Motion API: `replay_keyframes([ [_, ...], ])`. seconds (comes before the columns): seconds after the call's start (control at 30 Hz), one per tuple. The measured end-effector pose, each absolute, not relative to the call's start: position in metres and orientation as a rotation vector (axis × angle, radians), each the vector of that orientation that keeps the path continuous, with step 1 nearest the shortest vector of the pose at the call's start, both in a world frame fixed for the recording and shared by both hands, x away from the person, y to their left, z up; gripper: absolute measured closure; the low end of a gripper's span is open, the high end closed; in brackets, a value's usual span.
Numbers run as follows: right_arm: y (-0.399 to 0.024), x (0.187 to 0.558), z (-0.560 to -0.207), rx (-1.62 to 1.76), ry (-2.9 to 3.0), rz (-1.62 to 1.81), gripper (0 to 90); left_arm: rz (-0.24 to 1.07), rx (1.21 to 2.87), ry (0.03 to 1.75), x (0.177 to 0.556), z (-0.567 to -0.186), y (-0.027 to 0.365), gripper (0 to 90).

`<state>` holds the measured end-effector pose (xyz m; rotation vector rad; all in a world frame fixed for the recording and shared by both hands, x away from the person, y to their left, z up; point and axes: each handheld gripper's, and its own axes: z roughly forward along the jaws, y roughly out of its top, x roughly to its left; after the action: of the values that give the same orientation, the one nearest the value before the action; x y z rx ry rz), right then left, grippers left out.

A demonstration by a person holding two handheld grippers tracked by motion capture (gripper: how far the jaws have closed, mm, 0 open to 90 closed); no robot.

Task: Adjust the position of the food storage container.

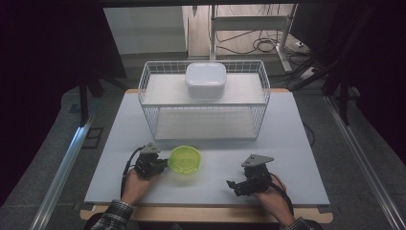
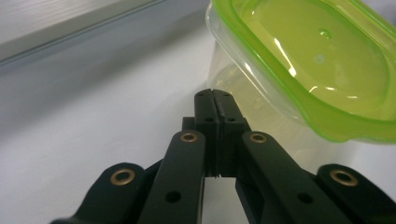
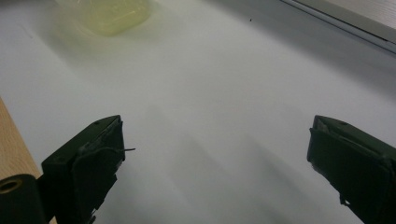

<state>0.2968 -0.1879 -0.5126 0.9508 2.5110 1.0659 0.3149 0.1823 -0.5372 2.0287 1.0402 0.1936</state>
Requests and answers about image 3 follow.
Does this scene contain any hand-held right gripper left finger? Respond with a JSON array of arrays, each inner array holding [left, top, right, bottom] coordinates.
[[41, 115, 127, 224]]

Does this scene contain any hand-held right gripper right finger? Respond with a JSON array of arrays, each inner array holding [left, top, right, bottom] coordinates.
[[306, 115, 396, 224]]

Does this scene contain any translucent yellowish plastic container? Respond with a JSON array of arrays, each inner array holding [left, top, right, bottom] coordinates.
[[55, 0, 154, 37]]

